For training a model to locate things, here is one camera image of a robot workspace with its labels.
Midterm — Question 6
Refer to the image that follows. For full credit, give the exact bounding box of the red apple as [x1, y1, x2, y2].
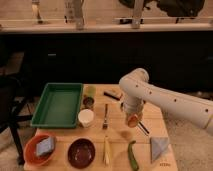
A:
[127, 115, 139, 128]

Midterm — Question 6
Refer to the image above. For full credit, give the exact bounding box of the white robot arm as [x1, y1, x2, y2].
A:
[119, 68, 213, 136]

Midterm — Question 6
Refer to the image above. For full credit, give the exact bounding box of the dark purple bowl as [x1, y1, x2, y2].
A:
[67, 138, 96, 169]

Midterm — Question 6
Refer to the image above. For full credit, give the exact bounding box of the orange bowl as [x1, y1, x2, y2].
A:
[24, 134, 56, 166]

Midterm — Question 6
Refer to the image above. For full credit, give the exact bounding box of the metal fork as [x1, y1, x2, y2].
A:
[102, 104, 108, 129]

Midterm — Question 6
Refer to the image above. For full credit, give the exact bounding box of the grey folded cloth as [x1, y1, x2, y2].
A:
[150, 137, 169, 162]

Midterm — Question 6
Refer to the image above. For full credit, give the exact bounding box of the white cup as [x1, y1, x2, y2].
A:
[78, 109, 94, 128]

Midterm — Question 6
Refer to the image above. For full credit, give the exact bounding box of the green cucumber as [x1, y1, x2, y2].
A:
[128, 140, 139, 171]

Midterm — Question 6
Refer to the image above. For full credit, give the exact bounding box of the green plastic tray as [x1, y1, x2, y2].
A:
[31, 83, 83, 129]

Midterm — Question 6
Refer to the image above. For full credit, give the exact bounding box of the blue sponge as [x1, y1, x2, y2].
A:
[36, 137, 55, 157]

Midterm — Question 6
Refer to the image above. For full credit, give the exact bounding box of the black office chair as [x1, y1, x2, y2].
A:
[0, 52, 32, 165]

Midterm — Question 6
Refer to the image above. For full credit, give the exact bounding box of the white spatula black handle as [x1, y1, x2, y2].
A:
[120, 101, 150, 136]

